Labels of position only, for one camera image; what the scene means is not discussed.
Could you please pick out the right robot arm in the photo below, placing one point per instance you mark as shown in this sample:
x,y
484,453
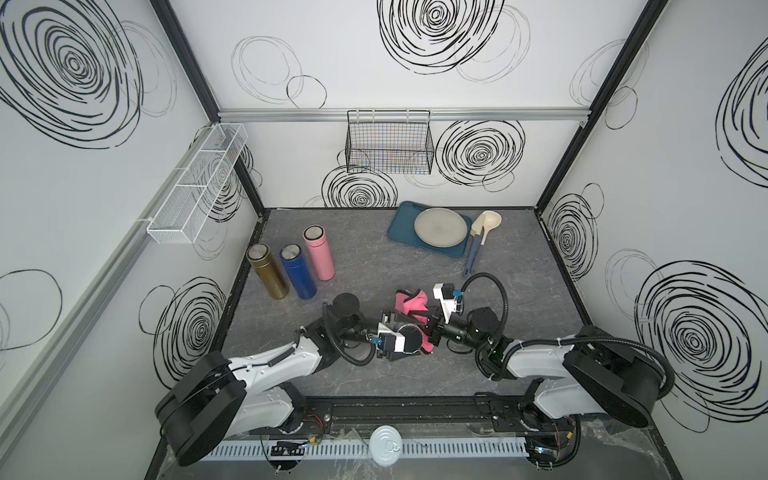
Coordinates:
x,y
578,375

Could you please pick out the white slotted cable duct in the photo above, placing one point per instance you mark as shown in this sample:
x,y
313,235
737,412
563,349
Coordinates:
x,y
351,449

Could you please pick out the beige ladle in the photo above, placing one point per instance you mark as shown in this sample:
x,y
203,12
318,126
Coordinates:
x,y
490,221

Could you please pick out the blue thermos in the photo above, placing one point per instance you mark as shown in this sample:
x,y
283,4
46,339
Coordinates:
x,y
298,272

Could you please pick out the gold thermos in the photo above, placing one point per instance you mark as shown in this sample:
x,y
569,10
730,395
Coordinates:
x,y
261,259

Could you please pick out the black wire basket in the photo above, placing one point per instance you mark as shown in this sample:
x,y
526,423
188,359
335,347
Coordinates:
x,y
397,141

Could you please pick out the teal tray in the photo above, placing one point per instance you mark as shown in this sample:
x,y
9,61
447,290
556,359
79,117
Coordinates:
x,y
402,230

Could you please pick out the grey round plate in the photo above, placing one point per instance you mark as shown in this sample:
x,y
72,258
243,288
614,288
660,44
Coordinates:
x,y
440,227

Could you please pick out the white round can lid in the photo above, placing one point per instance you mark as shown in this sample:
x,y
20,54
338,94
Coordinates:
x,y
385,446

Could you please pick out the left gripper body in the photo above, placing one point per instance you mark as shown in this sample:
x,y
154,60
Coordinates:
x,y
384,324

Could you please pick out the white mesh shelf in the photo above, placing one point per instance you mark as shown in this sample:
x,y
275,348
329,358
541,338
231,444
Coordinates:
x,y
202,178

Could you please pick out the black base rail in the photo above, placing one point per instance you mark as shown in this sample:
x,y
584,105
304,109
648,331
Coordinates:
x,y
503,413

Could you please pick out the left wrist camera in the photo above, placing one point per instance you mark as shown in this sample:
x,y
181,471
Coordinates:
x,y
388,344

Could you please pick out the white thermos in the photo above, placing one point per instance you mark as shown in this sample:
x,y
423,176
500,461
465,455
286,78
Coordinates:
x,y
408,339

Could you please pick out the pink cloth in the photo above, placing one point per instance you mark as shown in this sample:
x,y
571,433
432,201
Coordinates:
x,y
409,304

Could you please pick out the pink thermos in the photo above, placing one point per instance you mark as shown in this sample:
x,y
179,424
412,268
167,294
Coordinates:
x,y
316,242

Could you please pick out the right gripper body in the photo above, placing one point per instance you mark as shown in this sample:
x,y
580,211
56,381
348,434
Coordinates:
x,y
455,332

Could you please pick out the blue handled utensil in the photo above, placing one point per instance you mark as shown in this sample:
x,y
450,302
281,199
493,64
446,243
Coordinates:
x,y
475,233

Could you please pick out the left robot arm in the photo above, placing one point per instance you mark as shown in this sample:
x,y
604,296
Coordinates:
x,y
222,397

